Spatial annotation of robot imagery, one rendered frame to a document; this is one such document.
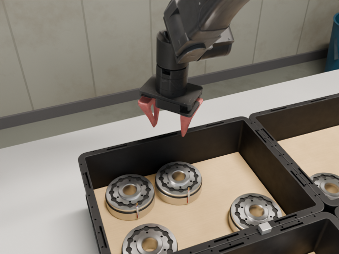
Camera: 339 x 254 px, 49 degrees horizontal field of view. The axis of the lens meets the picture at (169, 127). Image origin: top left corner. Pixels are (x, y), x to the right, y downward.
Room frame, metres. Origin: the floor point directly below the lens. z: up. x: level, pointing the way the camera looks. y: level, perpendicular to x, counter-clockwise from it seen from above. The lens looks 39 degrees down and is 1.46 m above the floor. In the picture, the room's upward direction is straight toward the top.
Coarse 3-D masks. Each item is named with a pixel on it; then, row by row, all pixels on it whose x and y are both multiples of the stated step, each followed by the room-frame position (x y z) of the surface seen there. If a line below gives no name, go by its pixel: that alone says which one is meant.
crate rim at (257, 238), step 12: (312, 216) 0.41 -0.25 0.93; (324, 216) 0.41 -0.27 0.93; (276, 228) 0.39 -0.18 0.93; (288, 228) 0.40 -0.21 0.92; (300, 228) 0.39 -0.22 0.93; (336, 228) 0.39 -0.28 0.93; (240, 240) 0.36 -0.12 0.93; (252, 240) 0.36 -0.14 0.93; (264, 240) 0.36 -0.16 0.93; (204, 252) 0.34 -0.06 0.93; (216, 252) 0.34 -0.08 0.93; (228, 252) 0.34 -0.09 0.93
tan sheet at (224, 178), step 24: (216, 168) 0.63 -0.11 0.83; (240, 168) 0.63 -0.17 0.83; (96, 192) 0.55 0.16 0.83; (216, 192) 0.55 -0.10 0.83; (240, 192) 0.55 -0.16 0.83; (264, 192) 0.55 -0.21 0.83; (144, 216) 0.49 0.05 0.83; (168, 216) 0.49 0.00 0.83; (192, 216) 0.49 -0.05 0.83; (216, 216) 0.49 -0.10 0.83; (120, 240) 0.43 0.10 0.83; (192, 240) 0.43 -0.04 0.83
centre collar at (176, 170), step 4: (176, 168) 0.59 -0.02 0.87; (180, 168) 0.59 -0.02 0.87; (172, 172) 0.58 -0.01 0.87; (176, 172) 0.58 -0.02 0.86; (180, 172) 0.58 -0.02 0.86; (184, 172) 0.58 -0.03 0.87; (188, 172) 0.58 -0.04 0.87; (168, 176) 0.57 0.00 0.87; (188, 176) 0.57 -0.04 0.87; (168, 180) 0.56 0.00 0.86; (172, 180) 0.55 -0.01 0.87; (176, 180) 0.55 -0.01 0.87; (184, 180) 0.55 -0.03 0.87; (188, 180) 0.56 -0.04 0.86; (176, 184) 0.55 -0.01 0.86; (180, 184) 0.55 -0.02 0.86
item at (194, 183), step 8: (160, 168) 0.60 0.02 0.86; (168, 168) 0.60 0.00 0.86; (184, 168) 0.60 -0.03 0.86; (192, 168) 0.60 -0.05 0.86; (160, 176) 0.57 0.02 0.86; (192, 176) 0.57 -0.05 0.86; (200, 176) 0.57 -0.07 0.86; (160, 184) 0.55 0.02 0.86; (168, 184) 0.55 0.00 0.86; (184, 184) 0.55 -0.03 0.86; (192, 184) 0.55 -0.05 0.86; (200, 184) 0.55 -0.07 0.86; (168, 192) 0.53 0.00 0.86; (176, 192) 0.53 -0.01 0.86; (184, 192) 0.53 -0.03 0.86; (192, 192) 0.53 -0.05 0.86
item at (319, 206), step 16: (192, 128) 0.66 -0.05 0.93; (208, 128) 0.66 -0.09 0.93; (256, 128) 0.66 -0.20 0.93; (128, 144) 0.60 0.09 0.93; (144, 144) 0.61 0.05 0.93; (80, 160) 0.55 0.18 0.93; (304, 192) 0.47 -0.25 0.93; (96, 208) 0.43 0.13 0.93; (320, 208) 0.43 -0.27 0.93; (96, 224) 0.39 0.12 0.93; (272, 224) 0.39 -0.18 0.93; (224, 240) 0.36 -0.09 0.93
